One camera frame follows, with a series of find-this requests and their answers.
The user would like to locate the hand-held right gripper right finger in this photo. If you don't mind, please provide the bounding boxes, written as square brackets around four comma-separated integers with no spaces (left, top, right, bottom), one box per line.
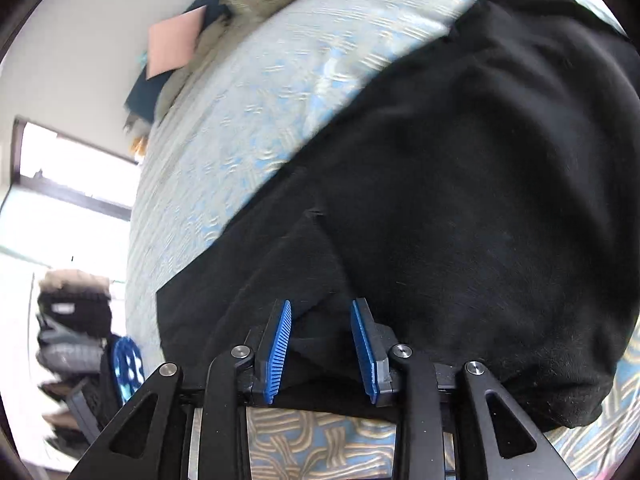
[350,298,572,480]

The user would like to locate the dark blue headboard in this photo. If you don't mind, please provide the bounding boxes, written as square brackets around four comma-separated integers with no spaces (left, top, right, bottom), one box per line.
[124,0,233,125]

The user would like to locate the black hanging garment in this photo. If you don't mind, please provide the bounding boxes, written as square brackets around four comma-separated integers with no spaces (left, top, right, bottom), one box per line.
[37,287,113,338]

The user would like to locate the pink pillow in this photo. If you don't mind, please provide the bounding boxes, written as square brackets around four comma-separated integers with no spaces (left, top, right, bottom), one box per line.
[146,6,207,81]

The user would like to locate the black pants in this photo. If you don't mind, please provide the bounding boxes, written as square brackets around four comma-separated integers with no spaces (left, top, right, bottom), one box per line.
[156,0,640,432]

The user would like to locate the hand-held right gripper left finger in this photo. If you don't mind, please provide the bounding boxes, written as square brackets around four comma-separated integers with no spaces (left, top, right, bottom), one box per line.
[67,300,293,480]

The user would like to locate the beige hanging jacket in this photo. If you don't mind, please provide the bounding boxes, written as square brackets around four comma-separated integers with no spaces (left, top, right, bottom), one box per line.
[41,269,111,293]

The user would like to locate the grey puffer jacket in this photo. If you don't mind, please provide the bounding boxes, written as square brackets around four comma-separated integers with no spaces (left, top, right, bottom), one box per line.
[37,330,108,376]

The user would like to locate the blue patterned cloth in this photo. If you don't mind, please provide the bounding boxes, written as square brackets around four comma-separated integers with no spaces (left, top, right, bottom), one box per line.
[111,336,146,403]

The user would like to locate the bed with patterned sheet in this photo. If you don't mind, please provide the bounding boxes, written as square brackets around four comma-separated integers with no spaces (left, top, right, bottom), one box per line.
[122,0,640,480]

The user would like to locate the glass sliding door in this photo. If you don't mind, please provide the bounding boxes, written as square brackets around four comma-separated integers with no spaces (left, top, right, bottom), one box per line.
[0,116,143,271]

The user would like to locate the patterned pillow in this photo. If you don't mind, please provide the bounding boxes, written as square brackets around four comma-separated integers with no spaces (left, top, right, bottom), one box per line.
[155,22,236,118]

